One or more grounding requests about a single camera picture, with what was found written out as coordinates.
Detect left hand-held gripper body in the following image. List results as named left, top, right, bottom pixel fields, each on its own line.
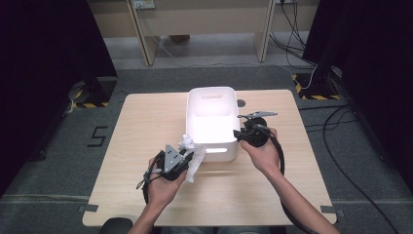
left=155, top=143, right=190, bottom=182

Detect black chair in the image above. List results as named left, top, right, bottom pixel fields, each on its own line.
left=98, top=217, right=133, bottom=234

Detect person's grey trousers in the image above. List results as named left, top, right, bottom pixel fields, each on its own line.
left=162, top=226, right=271, bottom=234

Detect white plastic storage box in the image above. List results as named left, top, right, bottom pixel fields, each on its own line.
left=185, top=86, right=242, bottom=163

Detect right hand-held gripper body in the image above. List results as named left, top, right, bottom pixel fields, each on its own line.
left=238, top=110, right=279, bottom=148

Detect black cable bundle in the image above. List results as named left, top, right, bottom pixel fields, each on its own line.
left=269, top=0, right=319, bottom=69

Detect beige wooden desk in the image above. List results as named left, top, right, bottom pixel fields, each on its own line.
left=87, top=0, right=320, bottom=67

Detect person's left hand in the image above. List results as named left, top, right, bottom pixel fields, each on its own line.
left=146, top=157, right=189, bottom=213

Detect person's right hand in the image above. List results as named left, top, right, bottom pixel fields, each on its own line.
left=239, top=127, right=282, bottom=179

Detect grey tape strip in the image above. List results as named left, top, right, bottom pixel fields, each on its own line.
left=320, top=205, right=345, bottom=218
left=78, top=204, right=99, bottom=214

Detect hand-held gripper cable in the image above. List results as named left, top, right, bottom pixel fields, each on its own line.
left=256, top=125, right=318, bottom=234
left=135, top=150, right=167, bottom=204

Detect long black floor cable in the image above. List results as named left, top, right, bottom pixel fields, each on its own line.
left=322, top=103, right=400, bottom=234

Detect left hand-held gripper cable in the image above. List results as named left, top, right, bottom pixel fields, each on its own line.
left=135, top=150, right=167, bottom=204

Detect stand base with striped tape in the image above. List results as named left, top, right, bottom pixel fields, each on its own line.
left=291, top=72, right=342, bottom=101
left=67, top=76, right=118, bottom=110

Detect black curtain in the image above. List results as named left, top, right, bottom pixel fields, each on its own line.
left=0, top=0, right=118, bottom=196
left=301, top=0, right=413, bottom=183

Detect wall power socket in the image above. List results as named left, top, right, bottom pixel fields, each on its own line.
left=131, top=0, right=156, bottom=10

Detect white cloth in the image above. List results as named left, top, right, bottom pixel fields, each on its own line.
left=177, top=134, right=207, bottom=183

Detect right hand-held gripper cable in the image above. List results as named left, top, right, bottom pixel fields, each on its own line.
left=256, top=125, right=318, bottom=234

